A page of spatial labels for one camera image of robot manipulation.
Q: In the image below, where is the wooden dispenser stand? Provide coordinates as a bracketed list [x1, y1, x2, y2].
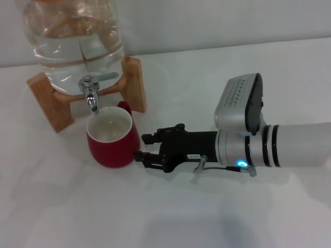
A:
[26, 57, 147, 134]

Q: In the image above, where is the red cup white inside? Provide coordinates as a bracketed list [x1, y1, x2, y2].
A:
[86, 101, 141, 169]

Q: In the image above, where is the thin right gripper cable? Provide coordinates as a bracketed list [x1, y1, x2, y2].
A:
[192, 154, 257, 178]

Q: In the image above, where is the glass water dispenser jar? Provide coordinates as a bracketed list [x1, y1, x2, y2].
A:
[19, 0, 128, 95]

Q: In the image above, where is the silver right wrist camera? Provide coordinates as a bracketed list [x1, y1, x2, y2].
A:
[214, 72, 265, 137]

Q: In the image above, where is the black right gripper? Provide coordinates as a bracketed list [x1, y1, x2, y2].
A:
[132, 123, 220, 174]

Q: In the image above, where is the chrome faucet with lever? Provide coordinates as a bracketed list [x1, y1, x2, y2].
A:
[78, 71, 119, 115]

